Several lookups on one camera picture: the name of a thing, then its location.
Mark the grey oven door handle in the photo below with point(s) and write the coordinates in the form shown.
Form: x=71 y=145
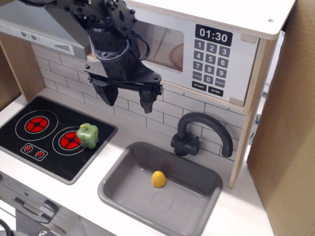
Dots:
x=42 y=214

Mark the grey metal bracket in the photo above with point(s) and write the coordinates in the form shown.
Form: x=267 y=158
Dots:
x=30 y=227

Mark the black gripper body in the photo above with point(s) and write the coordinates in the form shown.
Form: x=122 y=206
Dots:
x=120 y=66

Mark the white toy microwave door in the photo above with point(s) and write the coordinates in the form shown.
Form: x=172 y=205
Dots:
x=192 y=52

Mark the black toy stovetop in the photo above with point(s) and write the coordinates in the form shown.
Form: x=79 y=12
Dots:
x=43 y=135

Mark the green toy bell pepper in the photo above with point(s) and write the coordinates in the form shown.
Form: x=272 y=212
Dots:
x=88 y=135

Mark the grey toy range hood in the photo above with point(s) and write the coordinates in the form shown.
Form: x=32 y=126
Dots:
x=49 y=27

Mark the white wooden microwave cabinet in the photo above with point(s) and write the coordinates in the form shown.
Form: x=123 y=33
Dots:
x=262 y=19

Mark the grey toy oven front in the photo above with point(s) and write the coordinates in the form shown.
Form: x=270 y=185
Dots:
x=64 y=223

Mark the brown cardboard box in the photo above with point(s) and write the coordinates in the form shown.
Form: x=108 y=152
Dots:
x=282 y=157

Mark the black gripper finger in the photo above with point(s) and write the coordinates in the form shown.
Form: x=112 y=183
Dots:
x=107 y=92
x=147 y=98

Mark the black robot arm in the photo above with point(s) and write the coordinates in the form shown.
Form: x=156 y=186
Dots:
x=114 y=41

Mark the grey toy sink basin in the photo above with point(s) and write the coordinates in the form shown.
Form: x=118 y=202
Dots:
x=181 y=208

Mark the yellow toy corn piece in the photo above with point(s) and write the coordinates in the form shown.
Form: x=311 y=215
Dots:
x=158 y=179

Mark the dark grey toy faucet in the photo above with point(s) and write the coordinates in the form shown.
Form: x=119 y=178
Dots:
x=185 y=143

